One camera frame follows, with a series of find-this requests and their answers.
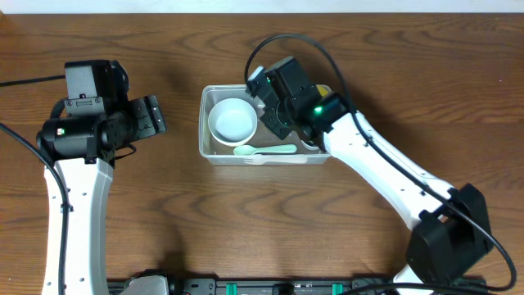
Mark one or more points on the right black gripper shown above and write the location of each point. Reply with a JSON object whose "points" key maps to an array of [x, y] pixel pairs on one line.
{"points": [[272, 120]]}

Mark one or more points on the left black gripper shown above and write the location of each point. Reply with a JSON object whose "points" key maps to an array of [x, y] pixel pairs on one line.
{"points": [[151, 112]]}

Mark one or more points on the yellow cup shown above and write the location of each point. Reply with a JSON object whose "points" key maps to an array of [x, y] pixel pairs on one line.
{"points": [[323, 91]]}

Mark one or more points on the grey cup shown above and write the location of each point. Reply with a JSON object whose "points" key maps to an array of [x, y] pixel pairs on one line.
{"points": [[309, 145]]}

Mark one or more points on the white plastic fork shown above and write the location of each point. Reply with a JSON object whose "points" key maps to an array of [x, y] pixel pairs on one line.
{"points": [[264, 160]]}

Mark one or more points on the grey bowl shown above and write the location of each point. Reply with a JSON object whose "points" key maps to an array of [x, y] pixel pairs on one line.
{"points": [[233, 118]]}

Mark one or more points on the pale green plastic spoon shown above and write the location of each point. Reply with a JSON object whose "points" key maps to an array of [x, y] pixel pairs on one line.
{"points": [[248, 150]]}

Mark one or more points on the white bowl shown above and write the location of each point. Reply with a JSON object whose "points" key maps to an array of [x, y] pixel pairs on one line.
{"points": [[229, 143]]}

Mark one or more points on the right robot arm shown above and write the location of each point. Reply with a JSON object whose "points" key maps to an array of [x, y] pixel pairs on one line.
{"points": [[450, 228]]}

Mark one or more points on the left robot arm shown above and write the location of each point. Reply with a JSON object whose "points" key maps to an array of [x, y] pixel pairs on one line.
{"points": [[79, 143]]}

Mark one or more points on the clear plastic container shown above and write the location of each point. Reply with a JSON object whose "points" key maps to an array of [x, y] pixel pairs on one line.
{"points": [[218, 154]]}

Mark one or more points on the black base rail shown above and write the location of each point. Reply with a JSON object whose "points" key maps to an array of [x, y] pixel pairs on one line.
{"points": [[163, 282]]}

